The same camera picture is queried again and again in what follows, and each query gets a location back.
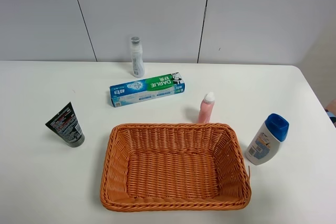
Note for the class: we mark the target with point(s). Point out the green blue toothpaste box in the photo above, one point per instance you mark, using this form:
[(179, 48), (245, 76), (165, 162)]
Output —
[(146, 89)]

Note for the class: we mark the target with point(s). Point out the black cosmetic tube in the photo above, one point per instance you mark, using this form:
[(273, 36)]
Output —
[(65, 124)]

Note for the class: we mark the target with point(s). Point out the white bottle with grey cap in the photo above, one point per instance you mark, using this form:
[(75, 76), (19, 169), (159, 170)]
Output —
[(136, 56)]

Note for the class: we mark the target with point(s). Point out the white bottle with blue cap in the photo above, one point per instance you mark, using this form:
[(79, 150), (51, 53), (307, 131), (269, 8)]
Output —
[(268, 140)]

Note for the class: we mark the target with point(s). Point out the pink bottle with white cap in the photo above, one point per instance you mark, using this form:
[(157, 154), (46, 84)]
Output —
[(206, 108)]

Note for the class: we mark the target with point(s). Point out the orange wicker basket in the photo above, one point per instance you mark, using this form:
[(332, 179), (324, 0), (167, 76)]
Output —
[(162, 167)]

